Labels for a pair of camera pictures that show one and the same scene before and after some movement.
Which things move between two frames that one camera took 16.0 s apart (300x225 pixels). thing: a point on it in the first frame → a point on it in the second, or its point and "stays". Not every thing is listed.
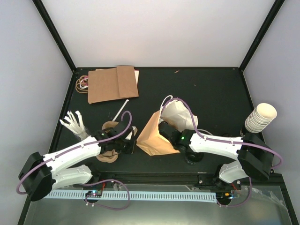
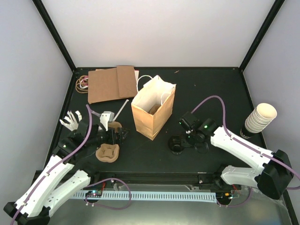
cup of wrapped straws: (70, 123) stays
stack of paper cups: (262, 116) stays
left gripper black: (130, 150) → (114, 140)
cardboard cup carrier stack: (110, 156) stays
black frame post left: (63, 47) stays
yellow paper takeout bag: (176, 112) → (152, 108)
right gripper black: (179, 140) → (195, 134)
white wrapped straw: (120, 109) stays
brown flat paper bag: (110, 83) stays
